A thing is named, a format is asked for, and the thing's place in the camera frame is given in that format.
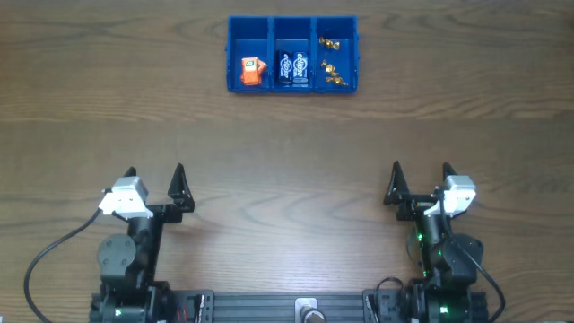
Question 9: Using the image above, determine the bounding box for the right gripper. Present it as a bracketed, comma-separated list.
[383, 160, 458, 222]

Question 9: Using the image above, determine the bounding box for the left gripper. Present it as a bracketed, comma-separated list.
[124, 163, 196, 224]

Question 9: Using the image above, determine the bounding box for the blue candy pack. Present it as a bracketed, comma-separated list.
[275, 49, 295, 86]
[291, 51, 310, 87]

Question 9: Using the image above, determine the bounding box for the orange candy box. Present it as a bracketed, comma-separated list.
[239, 56, 268, 87]

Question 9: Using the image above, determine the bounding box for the blue tray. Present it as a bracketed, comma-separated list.
[226, 15, 360, 95]

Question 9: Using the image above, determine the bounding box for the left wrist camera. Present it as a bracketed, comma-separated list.
[97, 176, 154, 221]

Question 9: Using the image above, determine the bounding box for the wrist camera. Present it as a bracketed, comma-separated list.
[97, 176, 154, 221]
[423, 174, 477, 218]

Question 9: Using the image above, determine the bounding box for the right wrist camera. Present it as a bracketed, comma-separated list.
[423, 174, 477, 218]

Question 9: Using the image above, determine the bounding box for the black cable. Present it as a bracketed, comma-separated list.
[438, 188, 507, 323]
[22, 206, 105, 323]

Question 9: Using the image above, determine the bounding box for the mounting rail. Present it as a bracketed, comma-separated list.
[89, 289, 490, 323]

